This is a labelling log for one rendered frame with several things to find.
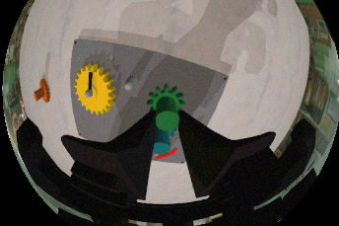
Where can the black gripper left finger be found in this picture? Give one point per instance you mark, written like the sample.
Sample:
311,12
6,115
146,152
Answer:
128,155

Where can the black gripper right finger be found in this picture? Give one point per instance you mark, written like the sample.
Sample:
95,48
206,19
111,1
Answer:
209,155

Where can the yellow gear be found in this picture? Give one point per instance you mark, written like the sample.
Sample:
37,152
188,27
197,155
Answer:
92,78

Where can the green gear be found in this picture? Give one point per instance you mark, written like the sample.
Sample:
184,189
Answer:
166,104

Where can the teal gear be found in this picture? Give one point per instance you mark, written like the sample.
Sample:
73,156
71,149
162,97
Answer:
162,141

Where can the orange gear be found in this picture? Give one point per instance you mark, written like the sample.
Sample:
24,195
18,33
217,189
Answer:
43,91

